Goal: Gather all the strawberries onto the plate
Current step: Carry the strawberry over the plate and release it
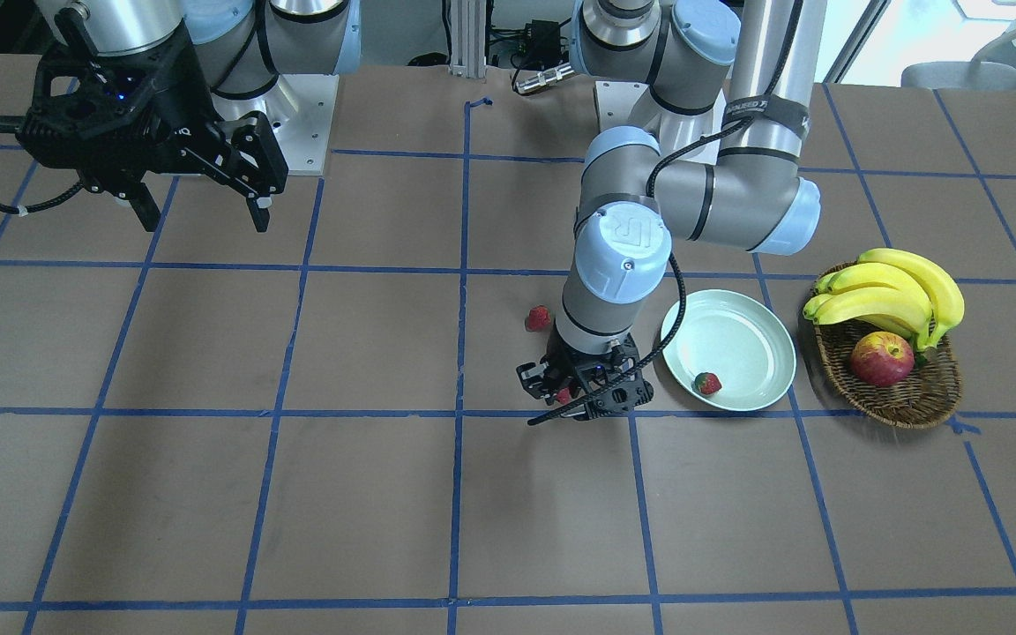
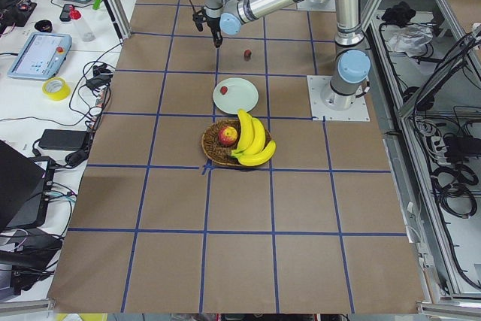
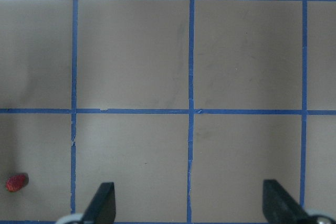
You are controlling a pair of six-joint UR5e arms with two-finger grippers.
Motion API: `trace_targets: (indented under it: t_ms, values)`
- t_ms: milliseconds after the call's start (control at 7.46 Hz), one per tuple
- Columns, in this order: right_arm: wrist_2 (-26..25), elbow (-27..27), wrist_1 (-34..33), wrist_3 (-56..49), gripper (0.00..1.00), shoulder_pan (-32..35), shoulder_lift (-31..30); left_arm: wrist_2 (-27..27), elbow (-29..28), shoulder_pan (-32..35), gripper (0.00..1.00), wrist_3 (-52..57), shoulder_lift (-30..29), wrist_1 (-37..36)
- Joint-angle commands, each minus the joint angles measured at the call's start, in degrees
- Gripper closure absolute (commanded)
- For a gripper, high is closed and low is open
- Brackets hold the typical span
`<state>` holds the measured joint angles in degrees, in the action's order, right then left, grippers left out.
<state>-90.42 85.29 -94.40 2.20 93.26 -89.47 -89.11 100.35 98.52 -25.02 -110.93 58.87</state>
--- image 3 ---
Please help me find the red strawberry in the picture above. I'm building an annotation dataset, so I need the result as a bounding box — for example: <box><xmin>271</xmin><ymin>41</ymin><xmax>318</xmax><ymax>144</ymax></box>
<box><xmin>5</xmin><ymin>173</ymin><xmax>29</xmax><ymax>193</ymax></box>

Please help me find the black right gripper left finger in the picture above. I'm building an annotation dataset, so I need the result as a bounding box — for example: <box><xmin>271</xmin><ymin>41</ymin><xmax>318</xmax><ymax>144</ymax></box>
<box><xmin>82</xmin><ymin>182</ymin><xmax>116</xmax><ymax>224</ymax></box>

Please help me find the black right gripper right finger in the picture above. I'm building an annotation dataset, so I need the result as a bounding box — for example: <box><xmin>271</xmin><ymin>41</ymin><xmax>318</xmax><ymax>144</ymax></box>
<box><xmin>262</xmin><ymin>179</ymin><xmax>309</xmax><ymax>224</ymax></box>

